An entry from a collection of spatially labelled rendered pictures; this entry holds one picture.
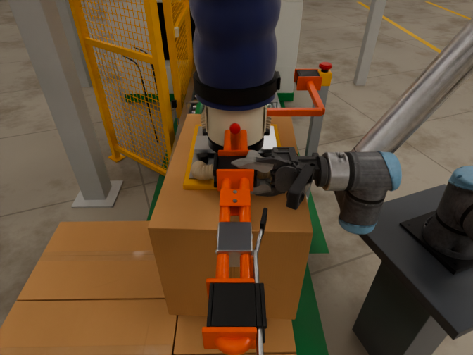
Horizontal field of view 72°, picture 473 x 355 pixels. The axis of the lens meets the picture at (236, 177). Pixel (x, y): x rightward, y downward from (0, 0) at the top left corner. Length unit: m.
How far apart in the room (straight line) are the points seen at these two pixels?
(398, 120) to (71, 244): 1.32
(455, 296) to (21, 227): 2.45
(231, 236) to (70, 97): 1.75
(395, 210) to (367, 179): 0.65
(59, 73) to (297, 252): 1.71
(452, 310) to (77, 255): 1.34
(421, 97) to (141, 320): 1.08
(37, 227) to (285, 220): 2.05
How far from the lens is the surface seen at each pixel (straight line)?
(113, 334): 1.28
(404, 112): 0.90
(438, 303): 1.18
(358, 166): 0.76
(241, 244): 0.57
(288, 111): 1.01
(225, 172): 0.71
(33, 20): 2.11
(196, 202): 0.87
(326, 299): 1.97
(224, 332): 0.48
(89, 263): 1.49
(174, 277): 0.97
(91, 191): 2.58
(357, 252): 2.23
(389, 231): 1.32
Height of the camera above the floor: 1.63
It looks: 38 degrees down
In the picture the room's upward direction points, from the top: straight up
